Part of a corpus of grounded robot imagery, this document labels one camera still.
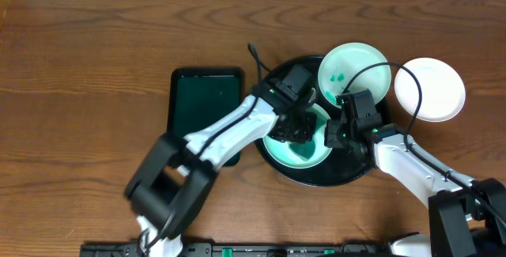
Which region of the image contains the pale green plate bottom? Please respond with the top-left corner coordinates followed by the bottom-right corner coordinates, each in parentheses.
top-left (262, 104), bottom-right (332, 169)

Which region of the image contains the pale green plate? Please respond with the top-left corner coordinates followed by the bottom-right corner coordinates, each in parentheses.
top-left (262, 104), bottom-right (332, 169)
top-left (318, 43), bottom-right (391, 108)

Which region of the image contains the white plate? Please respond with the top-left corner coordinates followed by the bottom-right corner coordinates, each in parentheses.
top-left (394, 58), bottom-right (466, 123)

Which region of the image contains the green wavy sponge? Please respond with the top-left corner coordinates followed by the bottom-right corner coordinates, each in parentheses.
top-left (289, 141), bottom-right (315, 161)

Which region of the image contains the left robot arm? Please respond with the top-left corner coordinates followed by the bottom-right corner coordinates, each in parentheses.
top-left (124, 84), bottom-right (318, 256)

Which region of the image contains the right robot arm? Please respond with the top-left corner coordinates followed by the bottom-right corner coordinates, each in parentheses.
top-left (324, 114), bottom-right (505, 256)

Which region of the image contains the round black tray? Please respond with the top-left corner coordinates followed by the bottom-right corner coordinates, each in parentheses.
top-left (252, 54), bottom-right (391, 187)

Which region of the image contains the rectangular green tray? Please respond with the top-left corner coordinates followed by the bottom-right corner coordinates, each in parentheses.
top-left (166, 66), bottom-right (244, 168)

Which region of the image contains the pale green plate top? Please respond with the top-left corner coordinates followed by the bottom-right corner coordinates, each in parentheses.
top-left (318, 43), bottom-right (391, 108)

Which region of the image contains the left black cable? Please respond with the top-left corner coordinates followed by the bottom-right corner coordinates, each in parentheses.
top-left (142, 42), bottom-right (274, 257)

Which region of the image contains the black cable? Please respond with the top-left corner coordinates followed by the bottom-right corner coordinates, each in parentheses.
top-left (142, 42), bottom-right (274, 257)
top-left (342, 62), bottom-right (506, 226)

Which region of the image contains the right black cable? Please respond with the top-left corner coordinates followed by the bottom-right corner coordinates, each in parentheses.
top-left (342, 62), bottom-right (506, 226)

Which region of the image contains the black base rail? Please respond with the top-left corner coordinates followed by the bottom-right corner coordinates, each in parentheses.
top-left (79, 243), bottom-right (392, 257)

